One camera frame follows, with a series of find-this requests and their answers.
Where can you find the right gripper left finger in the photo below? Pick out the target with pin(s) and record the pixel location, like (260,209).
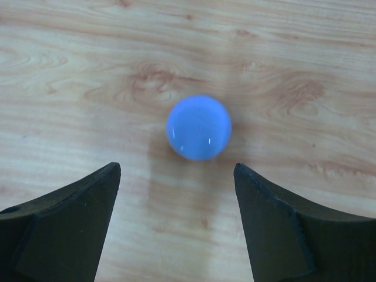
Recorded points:
(60,235)

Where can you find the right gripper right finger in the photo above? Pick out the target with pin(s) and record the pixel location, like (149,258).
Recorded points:
(291,238)

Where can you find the purple earbud case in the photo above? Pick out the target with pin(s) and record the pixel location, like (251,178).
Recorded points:
(198,127)

